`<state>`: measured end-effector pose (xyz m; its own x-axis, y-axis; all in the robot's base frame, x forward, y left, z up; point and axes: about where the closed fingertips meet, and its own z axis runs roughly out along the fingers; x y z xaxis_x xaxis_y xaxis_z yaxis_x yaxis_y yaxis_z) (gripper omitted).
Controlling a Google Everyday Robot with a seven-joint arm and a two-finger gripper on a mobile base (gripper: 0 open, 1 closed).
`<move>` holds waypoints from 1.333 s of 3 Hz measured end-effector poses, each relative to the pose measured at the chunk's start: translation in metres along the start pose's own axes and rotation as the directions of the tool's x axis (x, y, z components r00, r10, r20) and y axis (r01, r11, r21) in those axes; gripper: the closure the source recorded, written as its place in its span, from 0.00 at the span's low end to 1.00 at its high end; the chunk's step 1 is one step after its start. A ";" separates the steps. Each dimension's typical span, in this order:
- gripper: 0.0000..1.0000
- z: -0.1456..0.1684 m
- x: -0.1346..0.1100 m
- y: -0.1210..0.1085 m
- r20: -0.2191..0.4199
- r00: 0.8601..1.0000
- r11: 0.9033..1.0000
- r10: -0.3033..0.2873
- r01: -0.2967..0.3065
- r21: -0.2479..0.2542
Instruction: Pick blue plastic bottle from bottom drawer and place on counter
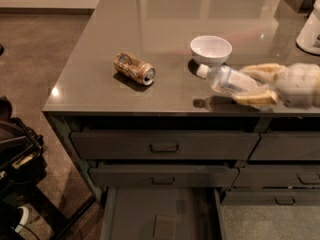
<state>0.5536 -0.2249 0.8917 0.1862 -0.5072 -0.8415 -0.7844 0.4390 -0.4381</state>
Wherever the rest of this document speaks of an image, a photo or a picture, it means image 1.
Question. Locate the bottom right grey drawer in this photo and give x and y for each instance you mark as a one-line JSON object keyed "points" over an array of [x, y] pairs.
{"points": [[280, 197]]}

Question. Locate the top left grey drawer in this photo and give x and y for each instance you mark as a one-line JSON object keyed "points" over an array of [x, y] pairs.
{"points": [[164, 144]]}

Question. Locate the middle right grey drawer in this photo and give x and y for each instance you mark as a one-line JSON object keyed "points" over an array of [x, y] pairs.
{"points": [[272, 176]]}

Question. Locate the blue plastic water bottle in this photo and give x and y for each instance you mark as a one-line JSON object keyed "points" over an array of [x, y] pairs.
{"points": [[226, 81]]}

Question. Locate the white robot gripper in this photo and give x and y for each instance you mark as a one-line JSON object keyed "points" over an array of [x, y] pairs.
{"points": [[296, 84]]}

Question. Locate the white ceramic bowl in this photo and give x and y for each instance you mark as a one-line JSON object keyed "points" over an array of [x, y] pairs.
{"points": [[210, 50]]}

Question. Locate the grey counter cabinet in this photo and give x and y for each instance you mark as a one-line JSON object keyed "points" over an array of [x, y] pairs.
{"points": [[90, 95]]}

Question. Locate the middle left grey drawer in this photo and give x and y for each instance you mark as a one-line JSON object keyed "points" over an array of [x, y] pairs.
{"points": [[172, 175]]}

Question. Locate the crushed orange soda can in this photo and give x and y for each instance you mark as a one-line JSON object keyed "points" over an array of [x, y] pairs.
{"points": [[130, 66]]}

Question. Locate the open bottom left drawer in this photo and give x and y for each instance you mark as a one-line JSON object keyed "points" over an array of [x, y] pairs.
{"points": [[162, 213]]}

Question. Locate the grey drawer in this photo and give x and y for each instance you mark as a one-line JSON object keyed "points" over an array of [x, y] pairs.
{"points": [[288, 146], [164, 144], [272, 176], [172, 175], [280, 197]]}

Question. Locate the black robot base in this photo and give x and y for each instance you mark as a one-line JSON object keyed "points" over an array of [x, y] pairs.
{"points": [[21, 166]]}

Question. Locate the top right grey drawer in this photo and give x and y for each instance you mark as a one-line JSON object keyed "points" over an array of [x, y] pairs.
{"points": [[288, 146]]}

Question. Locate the white wipes canister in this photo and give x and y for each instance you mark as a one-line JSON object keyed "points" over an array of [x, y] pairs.
{"points": [[309, 37]]}

